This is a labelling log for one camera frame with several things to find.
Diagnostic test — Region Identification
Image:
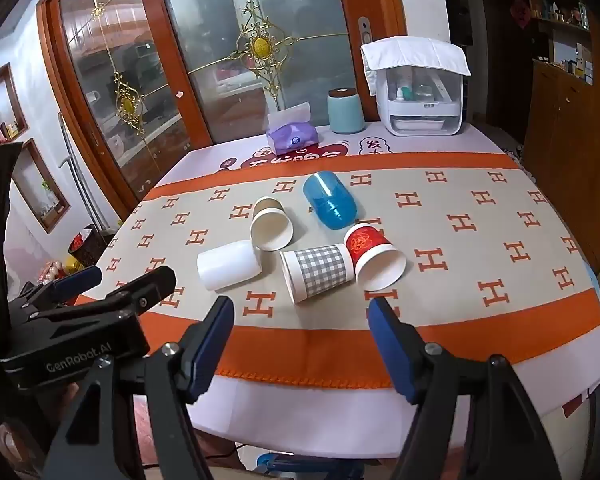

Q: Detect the wooden wall niche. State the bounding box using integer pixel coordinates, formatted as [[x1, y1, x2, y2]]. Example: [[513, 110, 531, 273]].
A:
[[11, 138, 72, 233], [0, 63, 29, 145]]

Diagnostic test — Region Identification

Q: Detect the red paper cup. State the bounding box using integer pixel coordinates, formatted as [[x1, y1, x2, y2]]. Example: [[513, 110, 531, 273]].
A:
[[343, 222, 407, 292]]

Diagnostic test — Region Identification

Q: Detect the wooden framed glass door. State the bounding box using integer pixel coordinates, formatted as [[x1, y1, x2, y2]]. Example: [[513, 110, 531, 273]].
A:
[[36, 0, 215, 221], [135, 0, 407, 147]]

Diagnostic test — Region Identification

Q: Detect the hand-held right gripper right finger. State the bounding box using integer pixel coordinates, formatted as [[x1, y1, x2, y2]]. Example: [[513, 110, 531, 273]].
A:
[[367, 296, 578, 480]]

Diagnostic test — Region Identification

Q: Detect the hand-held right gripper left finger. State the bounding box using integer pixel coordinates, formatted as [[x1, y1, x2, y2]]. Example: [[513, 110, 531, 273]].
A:
[[42, 296, 236, 480]]

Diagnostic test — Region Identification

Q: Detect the black cable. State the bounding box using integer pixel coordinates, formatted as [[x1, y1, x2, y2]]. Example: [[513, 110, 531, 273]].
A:
[[194, 441, 252, 462]]

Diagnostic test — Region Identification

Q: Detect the white plastic storage box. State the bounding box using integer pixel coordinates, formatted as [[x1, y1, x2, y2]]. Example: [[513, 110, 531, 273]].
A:
[[375, 67, 465, 137]]

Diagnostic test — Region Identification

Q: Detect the blue plastic cup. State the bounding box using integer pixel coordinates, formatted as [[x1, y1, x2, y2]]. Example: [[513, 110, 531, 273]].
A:
[[302, 171, 359, 231]]

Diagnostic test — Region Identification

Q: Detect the orange patterned blanket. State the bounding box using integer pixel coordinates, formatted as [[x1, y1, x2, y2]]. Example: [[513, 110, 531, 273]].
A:
[[75, 152, 600, 391]]

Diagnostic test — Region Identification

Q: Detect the grey checked paper cup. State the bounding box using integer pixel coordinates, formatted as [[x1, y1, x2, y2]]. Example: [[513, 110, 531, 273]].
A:
[[279, 242, 356, 306]]

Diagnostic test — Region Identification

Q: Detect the grey metal pole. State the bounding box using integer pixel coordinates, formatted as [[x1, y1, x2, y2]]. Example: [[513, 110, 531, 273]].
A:
[[58, 112, 106, 233]]

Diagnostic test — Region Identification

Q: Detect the white printed table cover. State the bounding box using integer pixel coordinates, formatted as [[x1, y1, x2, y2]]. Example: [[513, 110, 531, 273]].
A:
[[130, 120, 600, 448]]

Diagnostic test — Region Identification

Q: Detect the light blue canister brown lid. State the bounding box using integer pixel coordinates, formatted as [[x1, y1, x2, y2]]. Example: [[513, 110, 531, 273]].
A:
[[328, 88, 366, 134]]

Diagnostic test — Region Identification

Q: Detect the wooden shelf with bottles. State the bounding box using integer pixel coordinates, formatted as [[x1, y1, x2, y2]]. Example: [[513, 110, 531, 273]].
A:
[[527, 0, 595, 86]]

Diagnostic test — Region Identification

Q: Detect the dark bin with red contents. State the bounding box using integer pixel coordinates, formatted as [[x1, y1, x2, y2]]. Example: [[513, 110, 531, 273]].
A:
[[68, 227, 116, 268]]

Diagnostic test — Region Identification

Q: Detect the purple tissue pack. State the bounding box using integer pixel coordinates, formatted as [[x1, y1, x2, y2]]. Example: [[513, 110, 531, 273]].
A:
[[266, 101, 319, 157]]

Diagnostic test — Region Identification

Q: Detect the white folded cloth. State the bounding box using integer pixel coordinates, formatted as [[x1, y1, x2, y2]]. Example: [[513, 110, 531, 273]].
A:
[[361, 36, 472, 97]]

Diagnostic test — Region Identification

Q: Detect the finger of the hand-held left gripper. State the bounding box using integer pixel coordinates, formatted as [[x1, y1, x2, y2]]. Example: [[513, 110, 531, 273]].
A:
[[30, 265, 177, 322], [9, 265, 104, 313]]

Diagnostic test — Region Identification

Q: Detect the brown paper cup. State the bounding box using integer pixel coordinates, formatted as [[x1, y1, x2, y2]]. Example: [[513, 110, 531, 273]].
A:
[[250, 196, 295, 252]]

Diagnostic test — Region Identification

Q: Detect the blue plastic stool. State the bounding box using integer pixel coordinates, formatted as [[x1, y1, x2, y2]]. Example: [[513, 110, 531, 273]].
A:
[[254, 452, 353, 480]]

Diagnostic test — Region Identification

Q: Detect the white plastic cup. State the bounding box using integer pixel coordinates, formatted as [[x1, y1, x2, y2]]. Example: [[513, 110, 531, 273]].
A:
[[196, 240, 263, 292]]

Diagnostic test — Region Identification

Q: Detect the red wall ornament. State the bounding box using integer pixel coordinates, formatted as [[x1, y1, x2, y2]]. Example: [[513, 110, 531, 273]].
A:
[[509, 0, 531, 28]]

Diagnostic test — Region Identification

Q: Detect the wooden cabinet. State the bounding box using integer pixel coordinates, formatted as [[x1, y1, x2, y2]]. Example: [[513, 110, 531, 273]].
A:
[[522, 57, 600, 273]]

